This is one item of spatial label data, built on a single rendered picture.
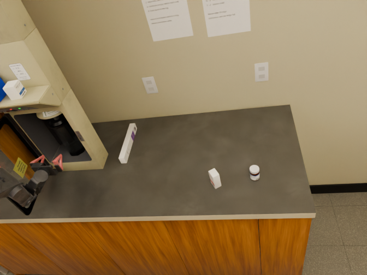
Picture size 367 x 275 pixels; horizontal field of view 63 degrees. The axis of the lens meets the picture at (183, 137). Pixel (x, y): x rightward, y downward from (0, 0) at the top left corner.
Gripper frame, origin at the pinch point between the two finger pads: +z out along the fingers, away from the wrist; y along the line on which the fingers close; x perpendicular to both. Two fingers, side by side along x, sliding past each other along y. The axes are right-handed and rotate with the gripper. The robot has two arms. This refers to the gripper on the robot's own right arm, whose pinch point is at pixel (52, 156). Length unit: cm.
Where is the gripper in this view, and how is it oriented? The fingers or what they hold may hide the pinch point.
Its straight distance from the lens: 158.4
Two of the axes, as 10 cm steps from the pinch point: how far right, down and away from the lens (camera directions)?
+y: -9.8, 0.6, 2.1
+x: 1.9, 7.0, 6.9
